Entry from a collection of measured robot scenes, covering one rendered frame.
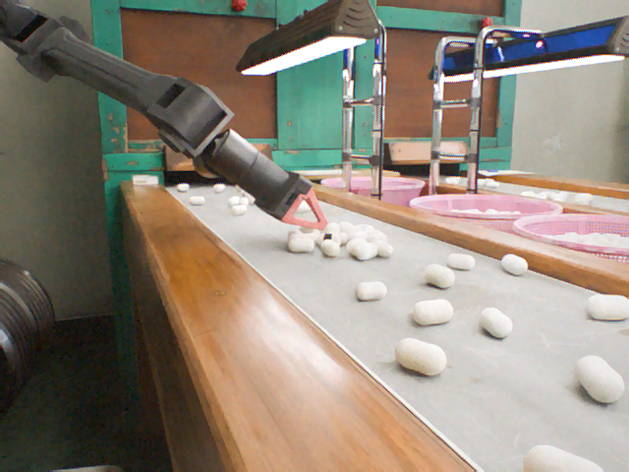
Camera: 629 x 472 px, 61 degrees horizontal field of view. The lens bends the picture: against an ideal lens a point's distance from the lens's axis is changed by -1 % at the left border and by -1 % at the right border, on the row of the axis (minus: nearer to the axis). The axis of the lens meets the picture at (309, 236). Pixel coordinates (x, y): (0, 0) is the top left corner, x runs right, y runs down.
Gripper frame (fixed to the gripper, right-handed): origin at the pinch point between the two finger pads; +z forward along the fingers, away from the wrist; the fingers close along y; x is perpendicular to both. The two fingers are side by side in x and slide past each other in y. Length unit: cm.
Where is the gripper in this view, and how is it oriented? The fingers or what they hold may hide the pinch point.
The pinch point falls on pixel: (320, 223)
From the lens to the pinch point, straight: 81.2
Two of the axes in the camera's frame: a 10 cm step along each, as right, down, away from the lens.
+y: -3.8, -2.0, 9.1
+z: 7.3, 5.4, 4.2
